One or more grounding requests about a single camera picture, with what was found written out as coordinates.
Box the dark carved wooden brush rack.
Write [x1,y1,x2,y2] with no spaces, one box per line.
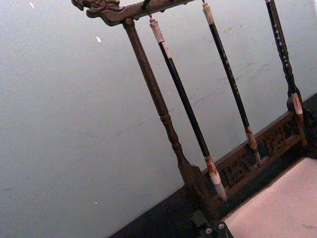
[71,0,317,225]

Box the calligraphy brush with white tip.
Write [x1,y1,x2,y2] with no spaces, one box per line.
[149,17,228,202]

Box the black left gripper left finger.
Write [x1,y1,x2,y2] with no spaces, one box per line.
[189,211,213,238]

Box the calligraphy brush with dark tip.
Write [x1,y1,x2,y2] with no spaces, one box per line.
[202,0,262,169]

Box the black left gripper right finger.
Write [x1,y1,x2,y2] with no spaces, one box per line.
[214,221,232,238]

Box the black table cloth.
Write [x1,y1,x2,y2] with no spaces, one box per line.
[108,93,317,238]

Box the white felt sheet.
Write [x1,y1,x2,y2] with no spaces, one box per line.
[219,155,317,238]

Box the calligraphy brush with brown tip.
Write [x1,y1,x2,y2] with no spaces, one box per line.
[264,0,309,147]

